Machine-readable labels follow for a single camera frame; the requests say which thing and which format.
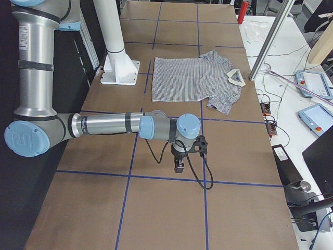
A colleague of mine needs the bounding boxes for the red cylinder tube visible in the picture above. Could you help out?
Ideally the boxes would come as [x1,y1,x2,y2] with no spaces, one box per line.
[237,0,249,24]

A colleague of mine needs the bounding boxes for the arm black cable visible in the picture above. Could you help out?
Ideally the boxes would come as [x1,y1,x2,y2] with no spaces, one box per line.
[145,139,214,190]

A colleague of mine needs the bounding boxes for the near blue teach pendant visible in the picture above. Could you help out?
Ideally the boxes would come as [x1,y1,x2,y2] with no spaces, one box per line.
[298,104,332,136]

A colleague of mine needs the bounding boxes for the beige wooden board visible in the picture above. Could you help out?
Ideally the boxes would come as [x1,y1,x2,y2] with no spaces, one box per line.
[308,21,333,65]

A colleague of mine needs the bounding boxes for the black box with label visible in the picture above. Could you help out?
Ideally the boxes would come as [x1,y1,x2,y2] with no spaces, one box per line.
[272,144,303,186]

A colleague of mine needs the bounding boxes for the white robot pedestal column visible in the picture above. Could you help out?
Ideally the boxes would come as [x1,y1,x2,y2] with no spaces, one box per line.
[94,0,140,85]

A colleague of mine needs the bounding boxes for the navy white striped polo shirt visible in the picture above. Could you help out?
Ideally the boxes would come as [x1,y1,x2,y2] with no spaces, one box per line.
[152,50,246,115]

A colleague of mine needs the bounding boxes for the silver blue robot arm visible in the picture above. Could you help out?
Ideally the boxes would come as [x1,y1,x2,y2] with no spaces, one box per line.
[4,1,206,173]

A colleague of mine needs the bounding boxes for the blue teach pendant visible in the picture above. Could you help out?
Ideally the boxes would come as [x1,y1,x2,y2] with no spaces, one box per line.
[296,70,332,101]
[298,104,332,136]

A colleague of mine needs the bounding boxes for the clear plastic bag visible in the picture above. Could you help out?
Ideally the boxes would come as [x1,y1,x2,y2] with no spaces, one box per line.
[243,21,271,42]

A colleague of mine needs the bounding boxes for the black monitor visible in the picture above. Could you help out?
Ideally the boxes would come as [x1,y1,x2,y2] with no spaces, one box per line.
[302,129,332,197]

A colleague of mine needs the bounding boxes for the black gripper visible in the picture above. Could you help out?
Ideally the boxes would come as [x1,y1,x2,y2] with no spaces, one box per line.
[171,145,188,173]

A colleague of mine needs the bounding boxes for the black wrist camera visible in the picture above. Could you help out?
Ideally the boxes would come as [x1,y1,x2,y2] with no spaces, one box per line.
[189,135,208,159]

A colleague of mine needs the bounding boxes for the aluminium frame post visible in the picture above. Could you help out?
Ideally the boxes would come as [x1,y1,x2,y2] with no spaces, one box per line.
[249,0,295,81]

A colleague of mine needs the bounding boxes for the far blue teach pendant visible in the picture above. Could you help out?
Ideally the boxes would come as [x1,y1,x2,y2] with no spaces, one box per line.
[296,70,332,101]

